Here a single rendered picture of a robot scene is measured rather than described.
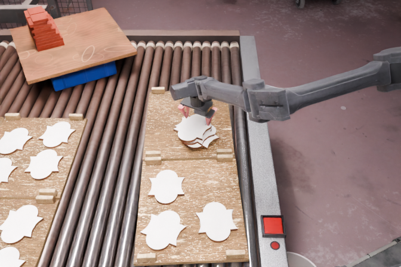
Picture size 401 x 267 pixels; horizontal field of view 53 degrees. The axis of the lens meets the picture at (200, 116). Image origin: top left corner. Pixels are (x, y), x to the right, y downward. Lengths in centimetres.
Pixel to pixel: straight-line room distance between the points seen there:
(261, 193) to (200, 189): 22
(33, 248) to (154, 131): 62
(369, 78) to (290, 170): 173
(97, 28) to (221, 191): 113
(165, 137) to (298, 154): 145
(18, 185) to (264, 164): 90
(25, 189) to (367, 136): 237
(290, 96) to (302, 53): 290
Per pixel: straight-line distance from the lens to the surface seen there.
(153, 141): 161
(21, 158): 169
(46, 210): 149
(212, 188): 145
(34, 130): 179
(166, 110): 174
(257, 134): 167
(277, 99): 100
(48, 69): 193
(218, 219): 136
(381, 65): 115
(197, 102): 150
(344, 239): 255
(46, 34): 204
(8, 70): 224
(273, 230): 138
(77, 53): 199
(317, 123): 316
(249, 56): 211
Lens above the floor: 208
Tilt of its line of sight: 42 degrees down
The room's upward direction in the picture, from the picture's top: 1 degrees counter-clockwise
